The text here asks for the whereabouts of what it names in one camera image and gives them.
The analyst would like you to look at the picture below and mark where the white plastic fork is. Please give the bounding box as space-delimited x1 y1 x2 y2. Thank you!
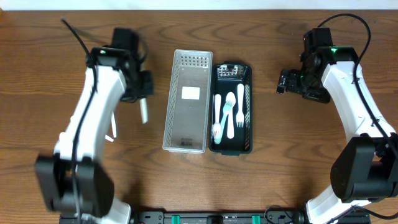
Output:
236 84 244 128
213 94 221 139

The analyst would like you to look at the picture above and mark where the pale green plastic fork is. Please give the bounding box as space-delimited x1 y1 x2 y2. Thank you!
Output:
213 101 235 144

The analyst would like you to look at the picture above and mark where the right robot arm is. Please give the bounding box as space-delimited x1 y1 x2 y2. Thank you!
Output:
277 27 397 223

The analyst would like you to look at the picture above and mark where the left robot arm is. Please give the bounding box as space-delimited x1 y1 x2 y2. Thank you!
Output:
35 28 154 223

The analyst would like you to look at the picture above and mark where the white plastic spoon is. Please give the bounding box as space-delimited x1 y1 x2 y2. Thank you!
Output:
226 92 236 139
111 113 117 138
139 63 149 124
105 135 114 142

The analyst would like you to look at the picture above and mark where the right black cable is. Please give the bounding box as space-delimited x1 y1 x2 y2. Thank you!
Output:
317 12 398 150

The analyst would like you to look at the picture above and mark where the clear white plastic basket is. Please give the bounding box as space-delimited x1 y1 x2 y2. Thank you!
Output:
162 49 213 154

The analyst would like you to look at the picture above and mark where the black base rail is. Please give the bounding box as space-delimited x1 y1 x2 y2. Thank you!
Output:
59 207 371 224

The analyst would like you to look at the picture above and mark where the black cable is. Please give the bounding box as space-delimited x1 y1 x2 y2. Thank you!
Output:
317 12 398 150
60 17 99 224

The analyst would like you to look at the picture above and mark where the left black cable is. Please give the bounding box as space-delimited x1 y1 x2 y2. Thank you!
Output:
60 17 99 224

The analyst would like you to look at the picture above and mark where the black plastic basket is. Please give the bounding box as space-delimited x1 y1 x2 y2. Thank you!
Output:
208 61 252 156

